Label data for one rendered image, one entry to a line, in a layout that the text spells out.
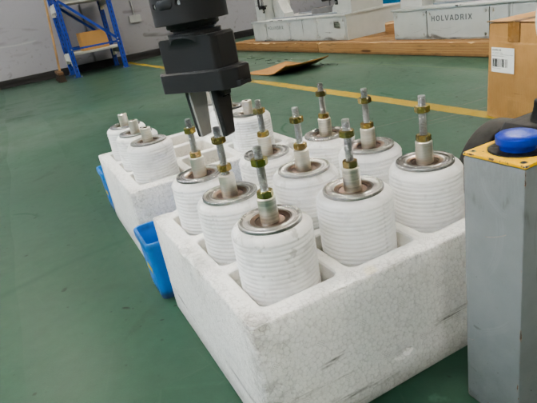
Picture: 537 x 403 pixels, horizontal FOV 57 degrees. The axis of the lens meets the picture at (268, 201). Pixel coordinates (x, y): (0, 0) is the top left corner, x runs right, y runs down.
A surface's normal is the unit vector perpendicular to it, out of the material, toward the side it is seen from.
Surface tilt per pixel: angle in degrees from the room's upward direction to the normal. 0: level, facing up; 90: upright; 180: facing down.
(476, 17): 90
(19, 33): 90
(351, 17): 90
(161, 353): 0
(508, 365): 90
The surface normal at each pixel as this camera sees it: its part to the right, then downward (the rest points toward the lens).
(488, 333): -0.87, 0.32
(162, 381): -0.17, -0.91
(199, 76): -0.49, 0.41
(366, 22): 0.46, 0.27
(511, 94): -0.95, 0.23
